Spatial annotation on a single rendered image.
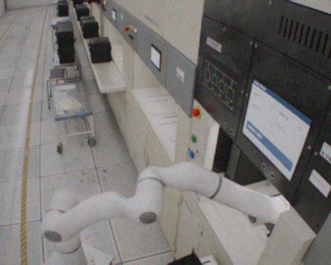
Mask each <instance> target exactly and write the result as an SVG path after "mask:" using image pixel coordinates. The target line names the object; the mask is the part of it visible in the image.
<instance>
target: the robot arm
mask: <svg viewBox="0 0 331 265"><path fill-rule="evenodd" d="M166 186H170V187H171V188H174V189H176V190H178V191H193V192H195V193H197V194H199V195H202V196H204V197H206V198H207V199H211V200H213V201H214V202H218V203H220V204H222V205H225V206H227V207H230V208H233V209H235V210H237V211H241V212H243V213H245V214H247V218H248V220H249V222H250V223H251V224H253V226H259V225H261V224H263V223H270V222H272V223H273V224H276V222H277V220H278V217H279V214H280V213H281V212H284V211H287V210H290V209H292V208H293V207H292V206H291V205H290V204H289V203H288V201H287V200H286V199H285V198H284V197H283V196H282V195H280V196H275V197H273V198H270V197H268V196H265V195H263V194H260V193H259V192H256V191H253V190H250V189H249V188H245V187H243V186H242V185H238V184H237V183H235V182H234V181H230V180H229V179H228V178H226V177H222V176H221V175H219V174H216V173H214V172H212V171H211V170H208V169H206V168H204V167H202V166H200V165H199V164H194V163H193V162H181V163H178V164H175V165H172V166H169V167H165V168H160V167H157V166H149V167H147V168H146V169H145V170H143V171H142V172H141V174H140V175H139V177H138V179H137V183H136V194H135V195H134V196H133V197H132V198H126V197H123V195H121V194H120V193H119V192H116V191H108V192H104V193H99V194H97V195H94V196H91V197H89V198H87V199H85V200H84V201H81V203H79V202H78V199H77V197H76V196H75V195H74V194H73V192H71V191H70V190H66V189H62V190H59V191H56V193H55V194H53V196H52V197H51V199H50V202H49V204H48V205H47V206H48V207H47V208H46V211H45V215H44V217H43V220H42V221H41V226H40V227H41V233H42V235H43V236H44V237H45V238H46V239H47V240H48V241H52V242H54V246H55V248H56V250H57V253H58V258H57V260H56V263H55V265H94V260H93V258H92V256H91V254H90V253H89V252H87V251H86V250H83V246H82V244H81V239H80V232H81V231H82V230H84V229H85V228H87V227H88V226H90V225H91V224H94V223H96V222H99V221H102V220H107V219H110V218H118V217H122V218H127V219H129V220H131V221H132V222H136V223H137V224H140V225H147V224H151V223H154V222H155V221H156V220H158V219H159V218H160V216H161V214H162V210H163V206H164V192H165V187H166Z"/></svg>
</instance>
